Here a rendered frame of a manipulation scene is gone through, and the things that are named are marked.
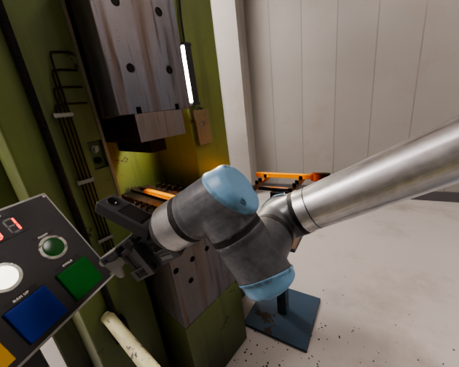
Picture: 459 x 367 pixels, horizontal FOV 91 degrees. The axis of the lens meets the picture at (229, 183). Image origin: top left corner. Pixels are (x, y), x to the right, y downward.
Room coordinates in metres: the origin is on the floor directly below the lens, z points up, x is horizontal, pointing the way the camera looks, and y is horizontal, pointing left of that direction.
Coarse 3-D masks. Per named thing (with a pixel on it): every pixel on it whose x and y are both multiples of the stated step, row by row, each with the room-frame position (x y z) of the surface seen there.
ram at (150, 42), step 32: (64, 0) 0.87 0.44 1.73; (96, 0) 0.77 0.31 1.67; (128, 0) 0.84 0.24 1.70; (160, 0) 0.93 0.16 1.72; (96, 32) 0.76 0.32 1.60; (128, 32) 0.83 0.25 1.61; (160, 32) 0.92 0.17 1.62; (96, 64) 0.80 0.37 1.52; (128, 64) 0.81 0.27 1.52; (160, 64) 0.90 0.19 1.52; (96, 96) 0.85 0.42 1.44; (128, 96) 0.79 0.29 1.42; (160, 96) 0.88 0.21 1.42
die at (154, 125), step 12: (108, 120) 0.94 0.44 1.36; (120, 120) 0.87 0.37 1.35; (132, 120) 0.81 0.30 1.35; (144, 120) 0.82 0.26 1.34; (156, 120) 0.85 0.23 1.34; (168, 120) 0.89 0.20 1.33; (180, 120) 0.93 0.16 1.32; (108, 132) 0.96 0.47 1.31; (120, 132) 0.88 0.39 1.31; (132, 132) 0.82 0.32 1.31; (144, 132) 0.81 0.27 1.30; (156, 132) 0.84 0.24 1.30; (168, 132) 0.88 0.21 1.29; (180, 132) 0.92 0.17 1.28
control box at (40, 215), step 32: (0, 224) 0.44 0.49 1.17; (32, 224) 0.48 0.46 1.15; (64, 224) 0.52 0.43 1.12; (0, 256) 0.40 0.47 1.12; (32, 256) 0.43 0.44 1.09; (64, 256) 0.47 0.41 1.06; (96, 256) 0.51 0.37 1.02; (32, 288) 0.38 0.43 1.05; (64, 288) 0.42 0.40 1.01; (96, 288) 0.46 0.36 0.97; (0, 320) 0.32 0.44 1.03; (64, 320) 0.37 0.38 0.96; (32, 352) 0.31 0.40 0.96
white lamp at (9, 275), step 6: (0, 270) 0.38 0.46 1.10; (6, 270) 0.38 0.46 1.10; (12, 270) 0.39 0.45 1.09; (0, 276) 0.37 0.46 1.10; (6, 276) 0.37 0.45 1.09; (12, 276) 0.38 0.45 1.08; (18, 276) 0.39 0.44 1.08; (0, 282) 0.36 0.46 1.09; (6, 282) 0.37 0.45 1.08; (12, 282) 0.37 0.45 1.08; (0, 288) 0.36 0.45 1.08
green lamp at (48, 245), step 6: (48, 240) 0.47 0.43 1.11; (54, 240) 0.48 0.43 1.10; (60, 240) 0.49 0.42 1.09; (42, 246) 0.45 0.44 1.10; (48, 246) 0.46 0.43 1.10; (54, 246) 0.47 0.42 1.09; (60, 246) 0.48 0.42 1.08; (48, 252) 0.45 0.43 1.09; (54, 252) 0.46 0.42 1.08; (60, 252) 0.47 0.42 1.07
